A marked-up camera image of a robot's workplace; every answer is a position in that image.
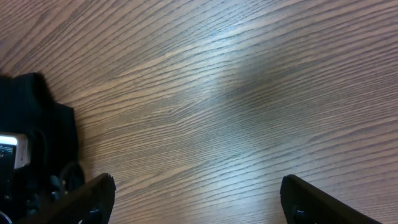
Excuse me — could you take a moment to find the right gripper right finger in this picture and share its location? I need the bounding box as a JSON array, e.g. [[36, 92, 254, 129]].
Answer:
[[280, 174, 380, 224]]

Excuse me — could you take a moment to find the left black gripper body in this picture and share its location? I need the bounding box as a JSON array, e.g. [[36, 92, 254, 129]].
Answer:
[[1, 146, 85, 223]]

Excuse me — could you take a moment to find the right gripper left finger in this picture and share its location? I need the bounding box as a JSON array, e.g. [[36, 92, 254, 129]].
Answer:
[[16, 173, 116, 224]]

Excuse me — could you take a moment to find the black t-shirt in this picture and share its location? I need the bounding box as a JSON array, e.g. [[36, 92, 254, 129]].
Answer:
[[1, 73, 79, 178]]

